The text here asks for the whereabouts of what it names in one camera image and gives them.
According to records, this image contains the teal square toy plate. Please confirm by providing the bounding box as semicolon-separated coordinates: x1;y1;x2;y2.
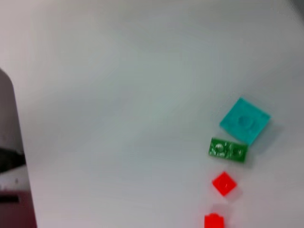
219;97;272;145

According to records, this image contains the small red toy brick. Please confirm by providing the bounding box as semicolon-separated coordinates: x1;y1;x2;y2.
212;171;238;197
204;213;225;228

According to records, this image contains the translucent green toy brick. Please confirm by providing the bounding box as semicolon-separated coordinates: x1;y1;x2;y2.
208;137;248;164

